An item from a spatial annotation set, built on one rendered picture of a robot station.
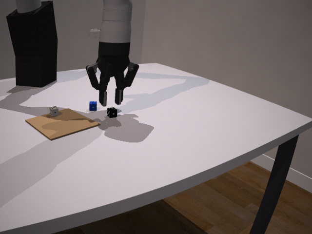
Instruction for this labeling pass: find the black die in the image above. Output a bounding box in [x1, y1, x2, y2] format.
[107, 107, 117, 118]

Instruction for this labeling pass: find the dark blue die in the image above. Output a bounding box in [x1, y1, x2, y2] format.
[89, 101, 97, 111]

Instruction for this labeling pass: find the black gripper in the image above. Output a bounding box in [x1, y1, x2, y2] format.
[86, 41, 139, 107]

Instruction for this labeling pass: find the grey die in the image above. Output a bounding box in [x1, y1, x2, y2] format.
[50, 106, 59, 117]

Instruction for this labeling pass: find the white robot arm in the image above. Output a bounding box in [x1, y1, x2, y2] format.
[16, 0, 133, 43]

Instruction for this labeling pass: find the tan flat mat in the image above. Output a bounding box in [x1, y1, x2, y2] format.
[25, 108, 100, 141]

